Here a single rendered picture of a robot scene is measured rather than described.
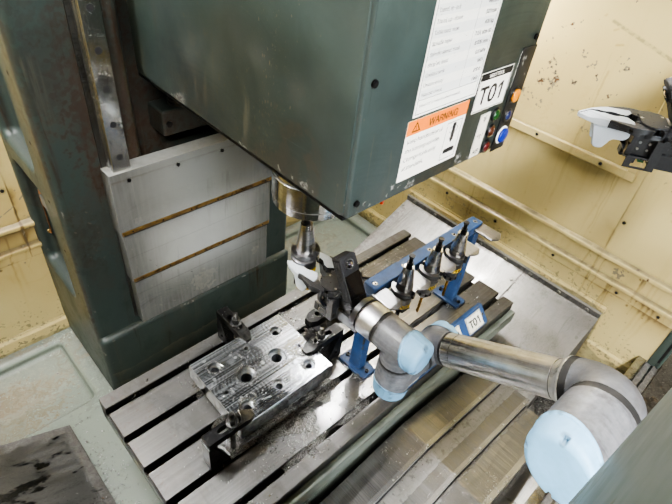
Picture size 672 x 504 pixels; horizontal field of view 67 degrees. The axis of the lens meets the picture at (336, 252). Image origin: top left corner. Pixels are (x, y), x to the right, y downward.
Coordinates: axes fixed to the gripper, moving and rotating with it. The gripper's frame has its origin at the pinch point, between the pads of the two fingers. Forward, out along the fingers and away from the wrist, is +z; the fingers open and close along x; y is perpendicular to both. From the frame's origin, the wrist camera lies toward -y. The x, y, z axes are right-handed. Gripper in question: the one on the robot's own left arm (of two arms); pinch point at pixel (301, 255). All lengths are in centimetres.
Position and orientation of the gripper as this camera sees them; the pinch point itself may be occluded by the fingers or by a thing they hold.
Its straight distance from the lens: 113.4
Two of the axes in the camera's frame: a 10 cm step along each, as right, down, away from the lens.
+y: -1.0, 7.6, 6.5
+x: 7.1, -4.0, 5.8
